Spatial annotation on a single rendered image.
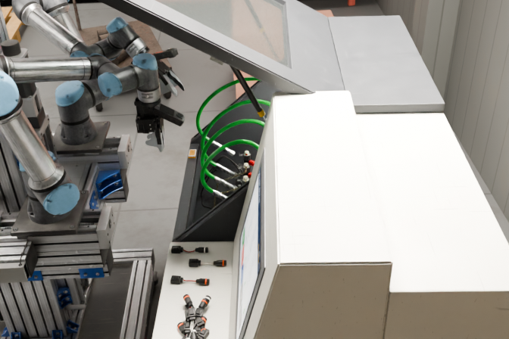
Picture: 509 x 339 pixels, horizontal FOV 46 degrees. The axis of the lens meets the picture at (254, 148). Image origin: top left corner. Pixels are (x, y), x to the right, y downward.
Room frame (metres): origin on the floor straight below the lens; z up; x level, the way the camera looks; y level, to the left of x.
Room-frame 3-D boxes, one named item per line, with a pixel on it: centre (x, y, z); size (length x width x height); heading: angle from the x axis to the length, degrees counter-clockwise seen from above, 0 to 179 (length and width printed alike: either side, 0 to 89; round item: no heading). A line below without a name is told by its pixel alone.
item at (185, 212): (1.90, 0.27, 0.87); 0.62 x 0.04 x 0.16; 178
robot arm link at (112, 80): (1.74, 0.44, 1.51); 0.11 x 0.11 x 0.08; 36
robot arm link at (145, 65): (1.79, 0.35, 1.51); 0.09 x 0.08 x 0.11; 126
